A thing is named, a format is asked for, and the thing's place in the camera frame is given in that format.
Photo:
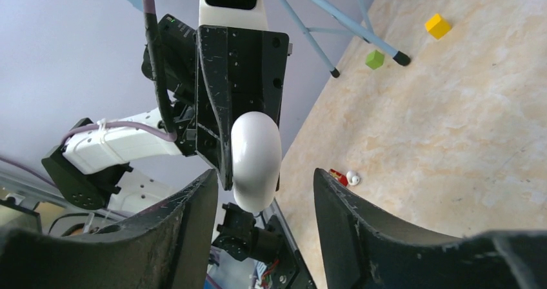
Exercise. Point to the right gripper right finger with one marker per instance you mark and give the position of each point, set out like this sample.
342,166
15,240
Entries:
364,246

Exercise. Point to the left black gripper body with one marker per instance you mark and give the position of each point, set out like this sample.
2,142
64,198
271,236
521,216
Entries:
238,71

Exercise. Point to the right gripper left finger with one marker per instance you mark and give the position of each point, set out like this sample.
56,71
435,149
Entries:
165,246

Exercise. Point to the white earbud charging case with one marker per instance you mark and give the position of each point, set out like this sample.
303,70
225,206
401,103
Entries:
256,160

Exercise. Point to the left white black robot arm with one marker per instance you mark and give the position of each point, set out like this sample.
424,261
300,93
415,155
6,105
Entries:
91,167

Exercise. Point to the white earbud near owl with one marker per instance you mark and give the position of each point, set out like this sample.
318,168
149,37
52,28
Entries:
353,178

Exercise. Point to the red owl toy block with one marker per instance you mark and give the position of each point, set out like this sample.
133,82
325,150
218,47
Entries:
341,178

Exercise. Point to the small green block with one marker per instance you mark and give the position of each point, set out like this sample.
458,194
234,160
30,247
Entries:
374,59

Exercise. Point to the small yellow cube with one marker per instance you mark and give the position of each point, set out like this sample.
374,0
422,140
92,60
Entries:
437,26

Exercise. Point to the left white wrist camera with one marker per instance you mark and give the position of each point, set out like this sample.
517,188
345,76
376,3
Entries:
247,14

